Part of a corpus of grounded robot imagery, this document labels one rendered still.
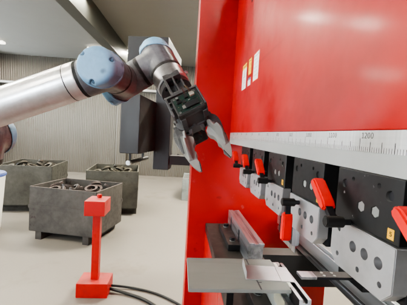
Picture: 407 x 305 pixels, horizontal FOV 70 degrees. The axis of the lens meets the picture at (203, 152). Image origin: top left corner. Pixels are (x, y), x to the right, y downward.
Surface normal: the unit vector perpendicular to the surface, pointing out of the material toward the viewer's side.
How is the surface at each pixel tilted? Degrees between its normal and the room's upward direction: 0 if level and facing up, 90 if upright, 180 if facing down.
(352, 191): 90
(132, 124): 90
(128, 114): 90
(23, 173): 90
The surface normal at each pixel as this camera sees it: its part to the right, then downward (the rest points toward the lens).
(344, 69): -1.00, -0.05
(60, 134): 0.04, 0.07
